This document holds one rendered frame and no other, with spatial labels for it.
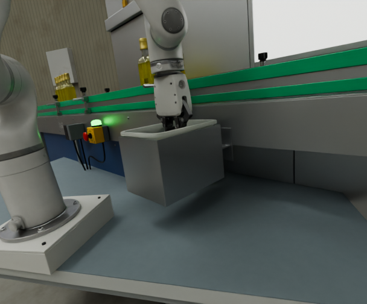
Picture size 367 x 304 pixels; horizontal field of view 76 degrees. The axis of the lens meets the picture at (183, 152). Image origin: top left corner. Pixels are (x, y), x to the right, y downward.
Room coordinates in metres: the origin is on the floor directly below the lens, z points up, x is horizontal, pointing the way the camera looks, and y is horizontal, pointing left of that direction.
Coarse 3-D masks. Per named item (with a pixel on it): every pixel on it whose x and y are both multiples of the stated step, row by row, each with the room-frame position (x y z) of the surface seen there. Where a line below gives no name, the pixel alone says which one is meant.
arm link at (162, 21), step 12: (144, 0) 0.51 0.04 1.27; (156, 0) 0.51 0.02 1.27; (168, 0) 0.51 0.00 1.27; (144, 12) 0.52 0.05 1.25; (156, 12) 0.51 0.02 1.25; (168, 12) 0.51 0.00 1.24; (180, 12) 0.52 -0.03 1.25; (156, 24) 0.51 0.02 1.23; (168, 24) 0.51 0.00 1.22; (180, 24) 0.52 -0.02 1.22; (156, 36) 0.54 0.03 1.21; (168, 36) 0.52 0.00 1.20; (180, 36) 0.52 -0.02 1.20
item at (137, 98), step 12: (96, 96) 1.14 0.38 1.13; (108, 96) 1.05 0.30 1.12; (120, 96) 0.98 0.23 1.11; (132, 96) 0.91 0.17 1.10; (144, 96) 0.86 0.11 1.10; (48, 108) 1.75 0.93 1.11; (60, 108) 1.56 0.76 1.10; (72, 108) 1.40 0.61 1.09; (84, 108) 1.27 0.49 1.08; (96, 108) 1.16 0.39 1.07; (108, 108) 1.07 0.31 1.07; (120, 108) 0.99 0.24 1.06; (132, 108) 0.92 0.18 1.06; (144, 108) 0.86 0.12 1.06
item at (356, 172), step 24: (120, 0) 1.42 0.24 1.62; (120, 24) 1.43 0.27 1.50; (144, 24) 1.29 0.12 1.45; (120, 48) 1.48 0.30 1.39; (120, 72) 1.52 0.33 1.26; (240, 168) 0.91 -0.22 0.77; (264, 168) 0.83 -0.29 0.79; (288, 168) 0.77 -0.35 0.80; (312, 168) 0.71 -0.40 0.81; (336, 168) 0.66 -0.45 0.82; (360, 168) 0.62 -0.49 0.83; (360, 192) 0.62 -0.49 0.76
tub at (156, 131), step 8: (192, 120) 0.71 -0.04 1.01; (200, 120) 0.68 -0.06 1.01; (208, 120) 0.66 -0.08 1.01; (216, 120) 0.64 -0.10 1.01; (136, 128) 0.65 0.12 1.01; (144, 128) 0.67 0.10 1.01; (152, 128) 0.68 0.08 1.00; (160, 128) 0.70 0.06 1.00; (184, 128) 0.55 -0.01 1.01; (192, 128) 0.57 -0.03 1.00; (200, 128) 0.60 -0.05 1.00; (128, 136) 0.60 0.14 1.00; (136, 136) 0.55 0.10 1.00; (144, 136) 0.52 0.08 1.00; (152, 136) 0.51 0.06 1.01; (160, 136) 0.51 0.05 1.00; (168, 136) 0.53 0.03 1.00
